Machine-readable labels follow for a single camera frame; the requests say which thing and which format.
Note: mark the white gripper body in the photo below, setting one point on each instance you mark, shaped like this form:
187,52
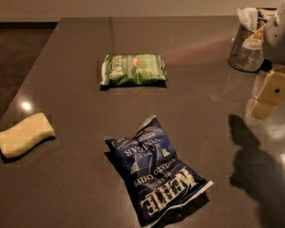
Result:
281,43

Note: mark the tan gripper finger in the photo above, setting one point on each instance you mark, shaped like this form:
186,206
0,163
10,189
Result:
268,92

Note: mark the blue kettle chip bag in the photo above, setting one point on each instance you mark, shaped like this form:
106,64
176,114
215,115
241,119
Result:
157,180

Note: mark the green jalapeno chip bag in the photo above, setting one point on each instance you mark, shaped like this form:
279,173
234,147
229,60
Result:
132,70

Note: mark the white napkin in basket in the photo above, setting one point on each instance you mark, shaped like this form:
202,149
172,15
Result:
248,18

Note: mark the yellow sponge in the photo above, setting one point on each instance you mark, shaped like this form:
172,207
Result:
19,139

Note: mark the wire mesh basket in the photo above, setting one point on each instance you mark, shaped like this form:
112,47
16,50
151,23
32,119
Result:
247,53

